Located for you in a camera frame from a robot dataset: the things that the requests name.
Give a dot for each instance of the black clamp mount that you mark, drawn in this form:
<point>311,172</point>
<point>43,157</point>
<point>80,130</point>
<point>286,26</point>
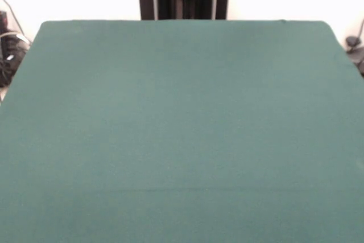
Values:
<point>354,42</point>

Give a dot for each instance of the dark green tablecloth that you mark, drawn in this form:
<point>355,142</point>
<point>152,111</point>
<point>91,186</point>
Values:
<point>185,140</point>

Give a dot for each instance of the black electronics pile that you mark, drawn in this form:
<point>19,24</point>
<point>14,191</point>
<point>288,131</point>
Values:
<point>8,61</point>

